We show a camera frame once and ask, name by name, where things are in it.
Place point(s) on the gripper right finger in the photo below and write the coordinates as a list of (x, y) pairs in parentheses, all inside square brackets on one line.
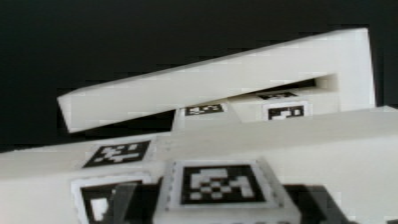
[(317, 206)]

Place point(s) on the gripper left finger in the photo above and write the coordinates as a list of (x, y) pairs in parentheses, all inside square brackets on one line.
[(132, 204)]

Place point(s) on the small white tagged cube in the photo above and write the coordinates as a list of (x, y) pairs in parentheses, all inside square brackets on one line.
[(222, 192)]

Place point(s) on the long white front leg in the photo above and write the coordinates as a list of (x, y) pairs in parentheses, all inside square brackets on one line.
[(329, 150)]

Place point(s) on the long white leg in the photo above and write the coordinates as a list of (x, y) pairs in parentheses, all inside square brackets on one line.
[(329, 150), (327, 57)]

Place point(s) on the short white chair leg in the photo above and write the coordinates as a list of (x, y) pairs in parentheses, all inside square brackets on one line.
[(203, 116), (285, 104)]

